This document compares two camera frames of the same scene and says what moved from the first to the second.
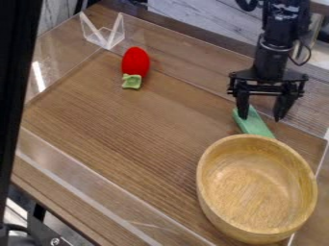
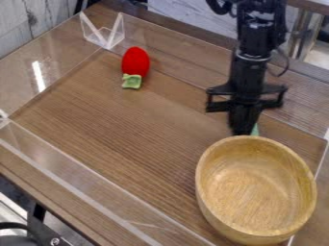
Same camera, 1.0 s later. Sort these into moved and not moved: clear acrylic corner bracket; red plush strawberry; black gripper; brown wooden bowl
Moved: black gripper
Not moved: red plush strawberry; brown wooden bowl; clear acrylic corner bracket
